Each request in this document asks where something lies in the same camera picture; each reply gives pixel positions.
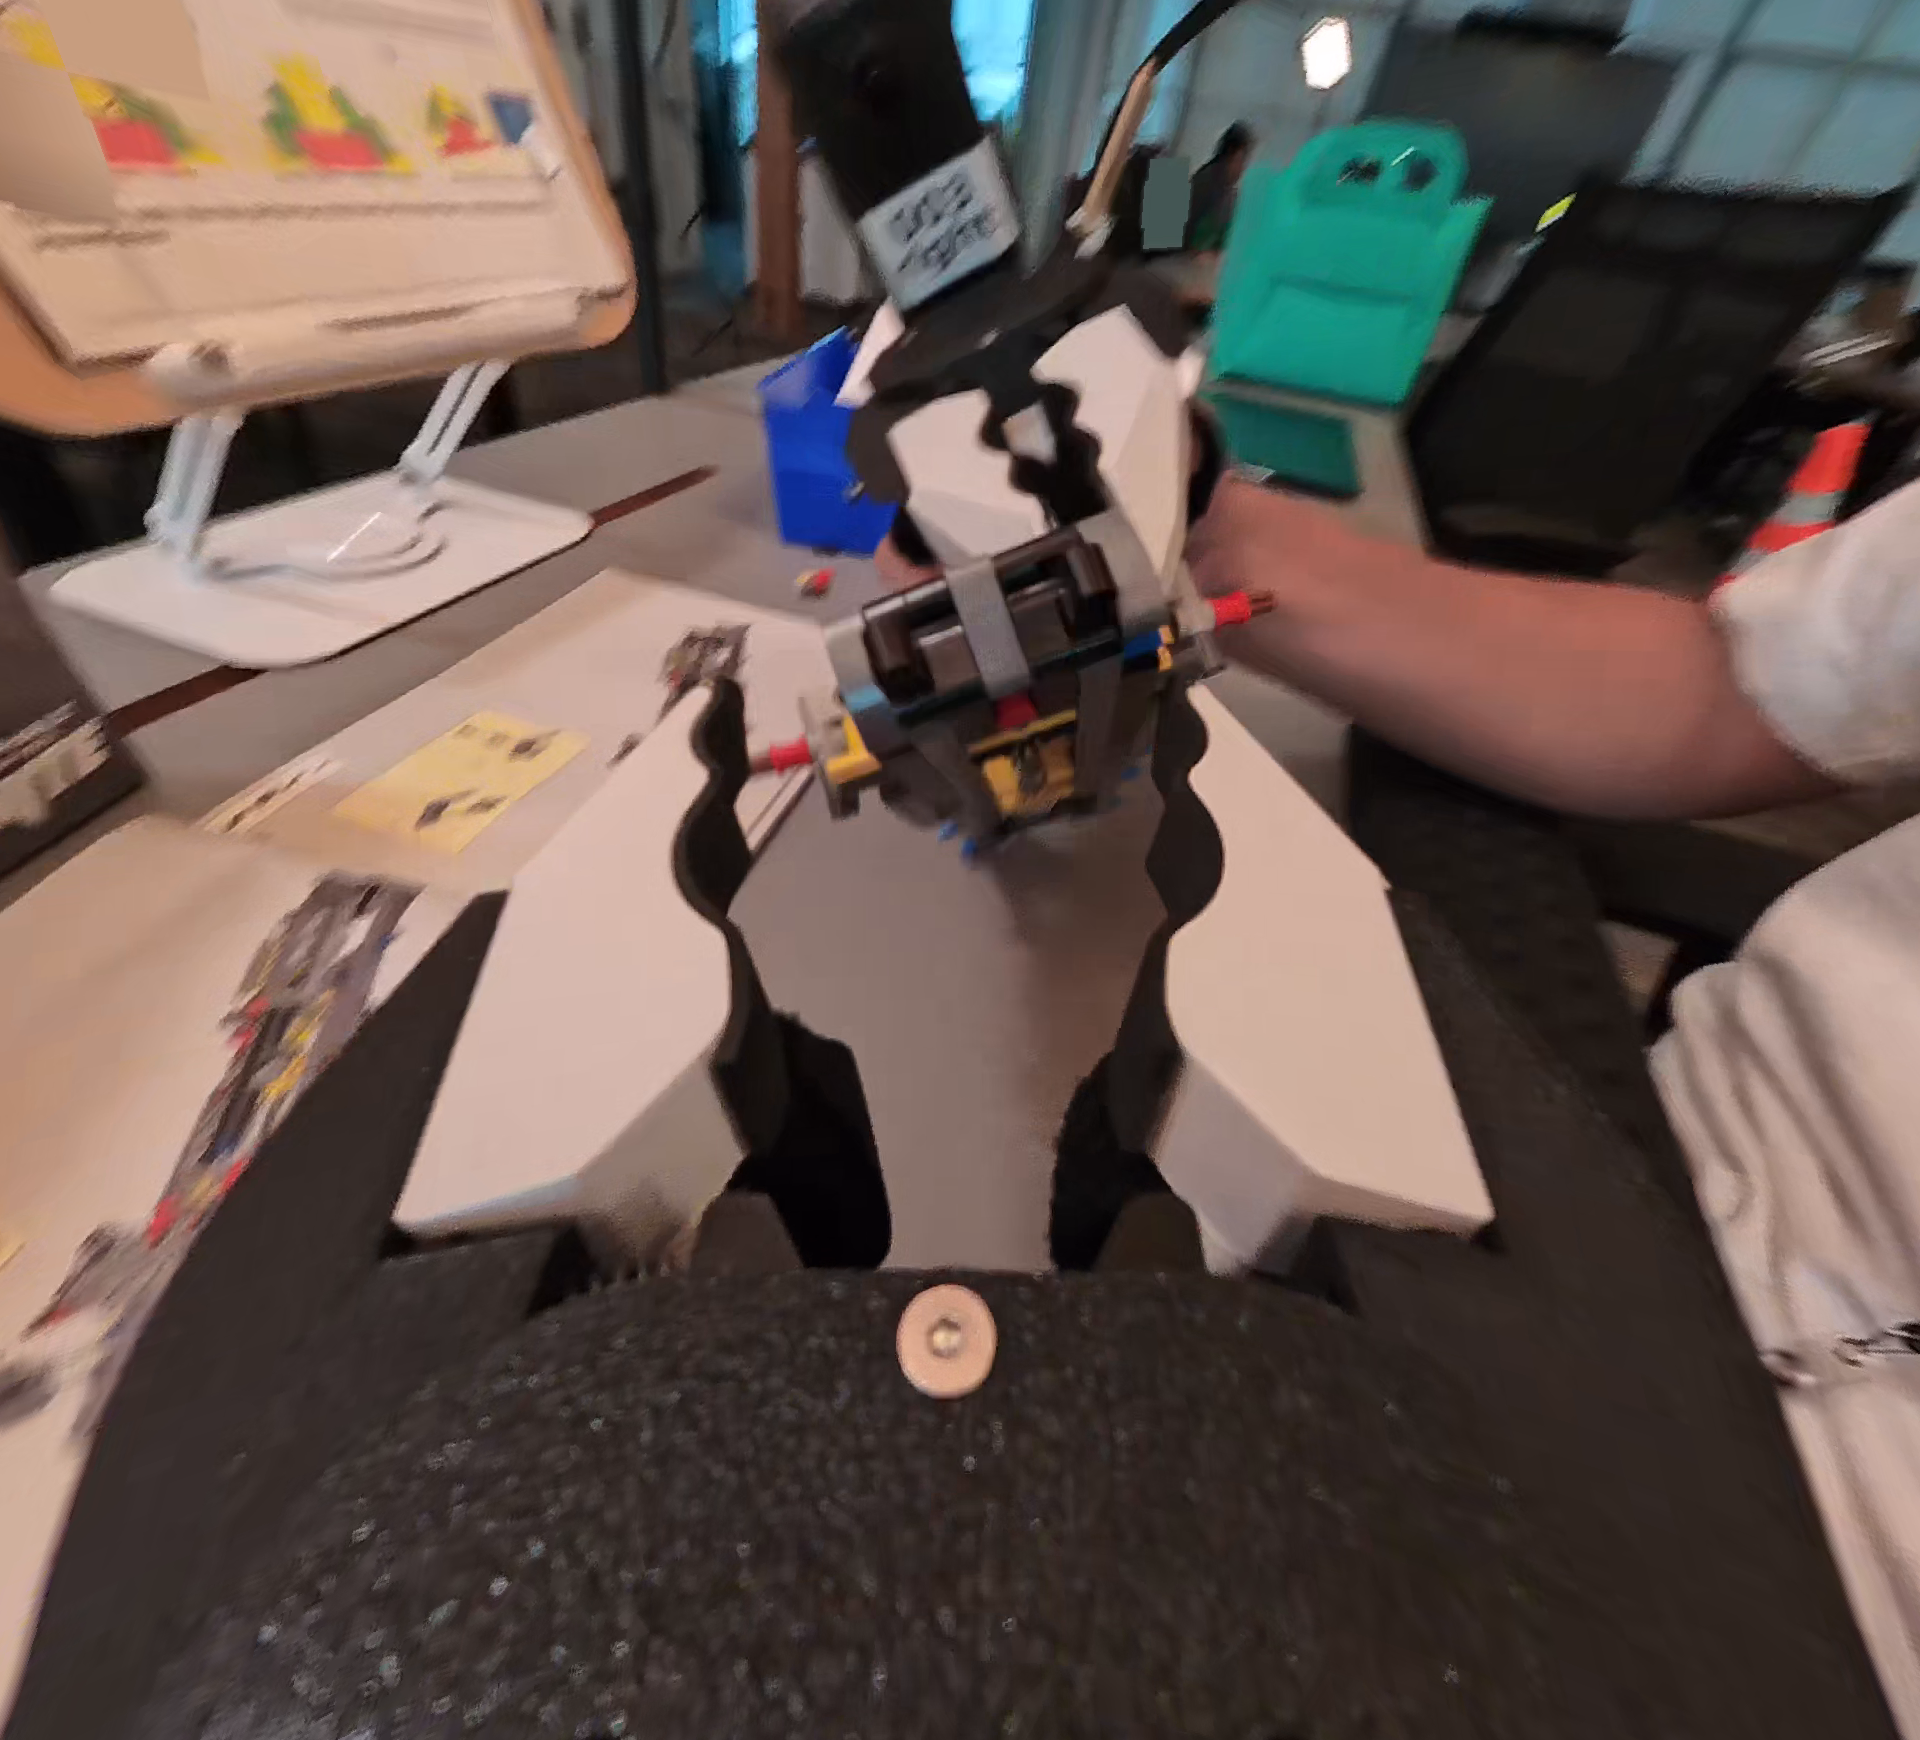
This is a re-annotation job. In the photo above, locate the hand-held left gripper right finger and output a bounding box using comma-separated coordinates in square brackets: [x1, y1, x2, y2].
[1049, 693, 1497, 1274]

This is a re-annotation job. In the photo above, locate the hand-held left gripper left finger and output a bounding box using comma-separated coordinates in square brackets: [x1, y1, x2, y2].
[393, 680, 897, 1268]

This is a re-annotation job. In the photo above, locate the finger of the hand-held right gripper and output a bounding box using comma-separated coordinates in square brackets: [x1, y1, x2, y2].
[848, 383, 1089, 572]
[982, 305, 1197, 580]

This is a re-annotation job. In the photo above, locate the grey lego car chassis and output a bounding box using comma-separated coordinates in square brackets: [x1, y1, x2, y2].
[750, 522, 1281, 869]

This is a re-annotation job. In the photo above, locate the person's right forearm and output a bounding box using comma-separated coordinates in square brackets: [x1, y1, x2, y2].
[1320, 539, 1847, 823]

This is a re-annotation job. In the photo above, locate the lego instruction booklet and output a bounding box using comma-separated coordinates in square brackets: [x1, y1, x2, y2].
[0, 570, 841, 1472]

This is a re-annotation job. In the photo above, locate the lego set box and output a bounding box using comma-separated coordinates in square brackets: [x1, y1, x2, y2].
[0, 570, 145, 872]

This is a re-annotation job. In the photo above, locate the person's right hand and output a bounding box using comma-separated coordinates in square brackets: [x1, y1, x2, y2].
[1185, 476, 1354, 680]

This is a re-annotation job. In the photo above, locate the blue plastic bin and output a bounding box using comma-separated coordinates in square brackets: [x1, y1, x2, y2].
[758, 330, 901, 558]

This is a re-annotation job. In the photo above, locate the black office chair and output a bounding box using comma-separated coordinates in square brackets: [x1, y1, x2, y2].
[1403, 180, 1908, 572]

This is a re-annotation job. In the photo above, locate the white folding stand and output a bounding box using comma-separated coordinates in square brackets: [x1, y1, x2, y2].
[51, 337, 593, 669]

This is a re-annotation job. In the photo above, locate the person's white shirt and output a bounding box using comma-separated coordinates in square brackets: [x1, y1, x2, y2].
[1641, 479, 1920, 1740]

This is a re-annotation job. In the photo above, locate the orange traffic cone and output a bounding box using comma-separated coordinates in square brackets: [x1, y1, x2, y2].
[1739, 421, 1877, 580]

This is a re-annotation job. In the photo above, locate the instruction sheet on white stand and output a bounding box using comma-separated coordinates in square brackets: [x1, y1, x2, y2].
[0, 0, 639, 436]

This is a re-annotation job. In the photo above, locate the brown wooden post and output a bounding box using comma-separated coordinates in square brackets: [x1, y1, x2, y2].
[750, 0, 812, 339]

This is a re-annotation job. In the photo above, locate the black camera cable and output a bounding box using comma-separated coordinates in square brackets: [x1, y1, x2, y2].
[1069, 0, 1295, 256]

